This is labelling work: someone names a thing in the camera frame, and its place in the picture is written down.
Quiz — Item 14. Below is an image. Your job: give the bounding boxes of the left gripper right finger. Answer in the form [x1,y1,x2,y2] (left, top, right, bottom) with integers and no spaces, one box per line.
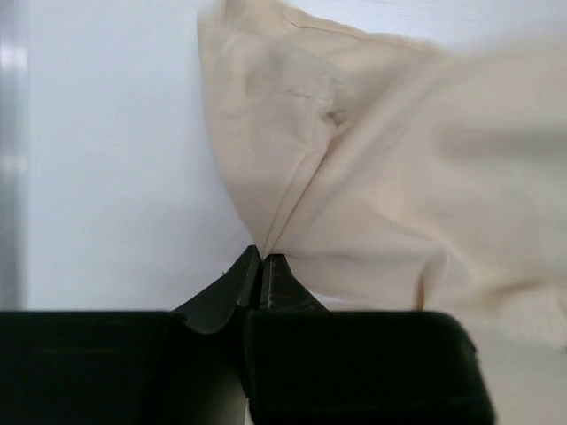
[243,254,329,424]

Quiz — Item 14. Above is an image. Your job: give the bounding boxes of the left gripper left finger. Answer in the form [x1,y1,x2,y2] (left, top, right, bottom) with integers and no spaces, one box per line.
[170,246,260,424]

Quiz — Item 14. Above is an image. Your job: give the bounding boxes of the beige trousers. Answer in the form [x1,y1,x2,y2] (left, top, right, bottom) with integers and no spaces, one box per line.
[198,1,566,346]

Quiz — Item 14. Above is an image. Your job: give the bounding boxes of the left aluminium frame rail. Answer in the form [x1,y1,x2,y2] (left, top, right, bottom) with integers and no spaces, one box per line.
[1,1,29,310]

